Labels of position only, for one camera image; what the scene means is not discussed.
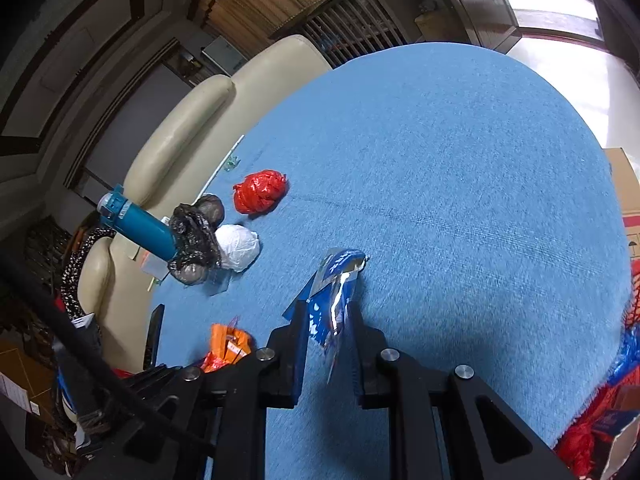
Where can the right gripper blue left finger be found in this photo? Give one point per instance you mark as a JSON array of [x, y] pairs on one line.
[[284, 374]]

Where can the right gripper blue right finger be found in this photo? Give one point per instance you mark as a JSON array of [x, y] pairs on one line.
[[372, 360]]

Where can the orange plastic wrapper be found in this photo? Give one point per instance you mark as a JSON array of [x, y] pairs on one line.
[[227, 345]]

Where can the blue snack wrapper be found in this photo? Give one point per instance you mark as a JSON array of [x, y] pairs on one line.
[[326, 295]]

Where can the white plastic bag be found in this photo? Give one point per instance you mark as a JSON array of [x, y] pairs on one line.
[[239, 247]]

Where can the black plastic bag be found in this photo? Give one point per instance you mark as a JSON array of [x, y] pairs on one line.
[[193, 228]]

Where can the red plastic bag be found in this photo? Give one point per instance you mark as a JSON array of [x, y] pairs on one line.
[[259, 192]]

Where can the teal thermos bottle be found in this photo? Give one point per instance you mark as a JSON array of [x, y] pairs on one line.
[[127, 218]]

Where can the blue plastic bag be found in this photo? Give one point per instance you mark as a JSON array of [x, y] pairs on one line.
[[627, 358]]

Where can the black smartphone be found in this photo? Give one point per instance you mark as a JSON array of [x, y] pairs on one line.
[[153, 337]]

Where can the white drinking straw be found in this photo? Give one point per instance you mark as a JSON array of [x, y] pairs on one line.
[[222, 169]]

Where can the blue table cloth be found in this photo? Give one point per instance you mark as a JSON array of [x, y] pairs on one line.
[[497, 266]]

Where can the green candy wrapper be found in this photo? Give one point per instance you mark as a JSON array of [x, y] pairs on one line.
[[230, 163]]

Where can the red plastic mesh basket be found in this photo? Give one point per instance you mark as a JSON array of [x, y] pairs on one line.
[[577, 447]]

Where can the cream leather sofa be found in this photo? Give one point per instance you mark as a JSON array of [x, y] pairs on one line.
[[174, 166]]

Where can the black white dotted garment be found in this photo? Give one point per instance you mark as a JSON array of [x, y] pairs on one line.
[[75, 257]]

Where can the white air conditioner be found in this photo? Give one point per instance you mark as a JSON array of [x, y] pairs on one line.
[[227, 58]]

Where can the brown cardboard box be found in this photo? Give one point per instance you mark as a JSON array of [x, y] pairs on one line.
[[627, 191]]

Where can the small yellow cardboard box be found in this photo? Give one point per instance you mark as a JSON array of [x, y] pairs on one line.
[[437, 25]]

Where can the wooden slatted crib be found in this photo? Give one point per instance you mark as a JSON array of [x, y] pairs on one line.
[[342, 30]]

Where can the brown wooden door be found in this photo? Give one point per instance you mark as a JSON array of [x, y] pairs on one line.
[[490, 24]]

